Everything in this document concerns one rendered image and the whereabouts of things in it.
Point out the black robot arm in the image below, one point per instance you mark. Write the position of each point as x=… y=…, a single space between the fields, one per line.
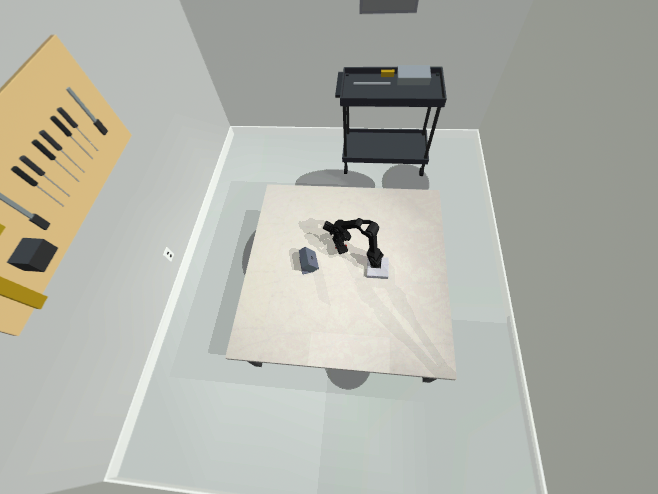
x=340 y=228

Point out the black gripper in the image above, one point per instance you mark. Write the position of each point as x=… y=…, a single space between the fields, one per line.
x=341 y=247

